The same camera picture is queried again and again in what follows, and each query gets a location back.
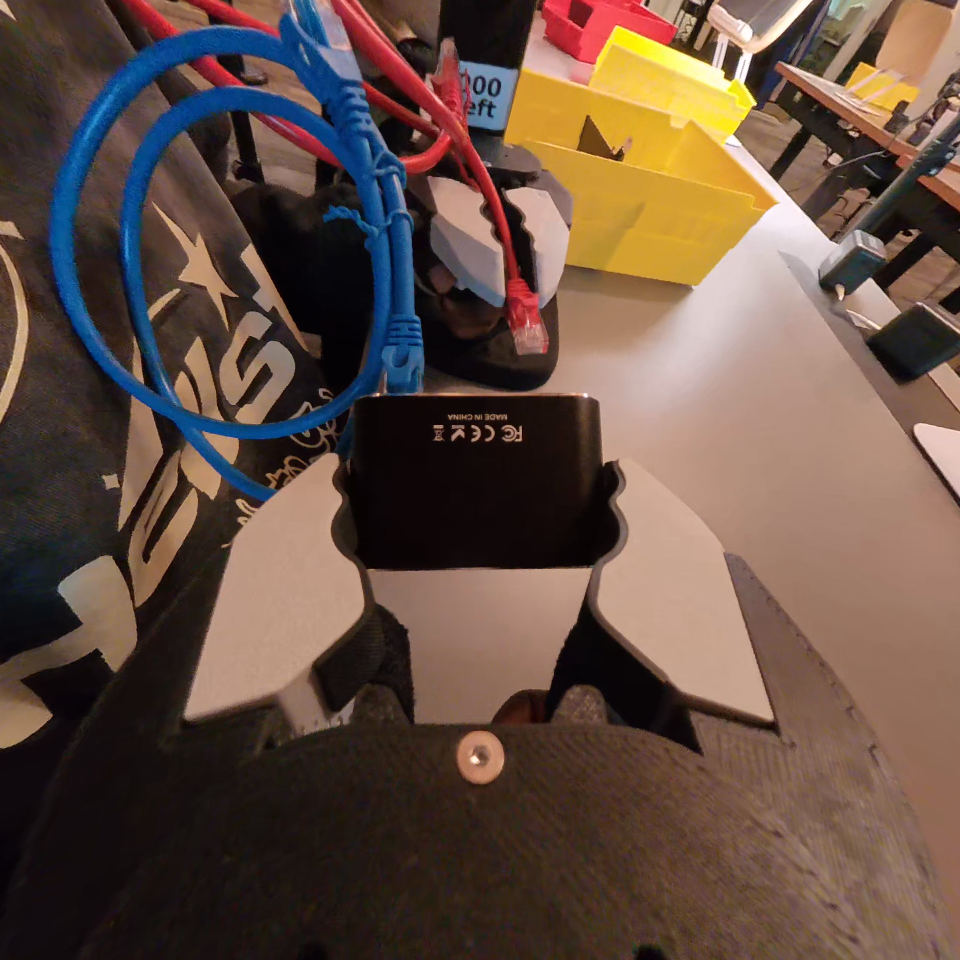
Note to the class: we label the small black device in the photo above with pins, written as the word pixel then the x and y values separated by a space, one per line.
pixel 855 262

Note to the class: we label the white flat stand base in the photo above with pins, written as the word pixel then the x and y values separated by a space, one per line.
pixel 941 454

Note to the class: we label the yellow plastic bin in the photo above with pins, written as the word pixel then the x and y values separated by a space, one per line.
pixel 660 75
pixel 675 225

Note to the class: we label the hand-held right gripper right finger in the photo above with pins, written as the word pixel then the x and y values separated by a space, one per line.
pixel 675 607

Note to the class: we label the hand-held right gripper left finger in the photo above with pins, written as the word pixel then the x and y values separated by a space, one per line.
pixel 277 592

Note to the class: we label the small yellow bin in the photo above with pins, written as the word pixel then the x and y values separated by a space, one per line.
pixel 881 86

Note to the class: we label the wooden work table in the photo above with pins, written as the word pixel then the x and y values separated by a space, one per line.
pixel 825 90

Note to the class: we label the red plastic bin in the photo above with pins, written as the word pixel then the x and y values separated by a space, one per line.
pixel 600 30

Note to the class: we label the black ethernet adapter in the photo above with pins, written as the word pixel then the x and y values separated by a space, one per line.
pixel 472 495

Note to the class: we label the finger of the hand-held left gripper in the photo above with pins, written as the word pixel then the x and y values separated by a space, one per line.
pixel 465 232
pixel 547 232

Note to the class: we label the person's left hand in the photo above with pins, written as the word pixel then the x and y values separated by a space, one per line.
pixel 322 285

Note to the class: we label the dark metal pole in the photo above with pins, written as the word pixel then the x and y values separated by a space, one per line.
pixel 911 180

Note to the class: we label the person's dark printed shirt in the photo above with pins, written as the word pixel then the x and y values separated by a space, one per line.
pixel 75 450

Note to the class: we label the black box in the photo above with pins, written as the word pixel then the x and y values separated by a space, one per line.
pixel 915 345

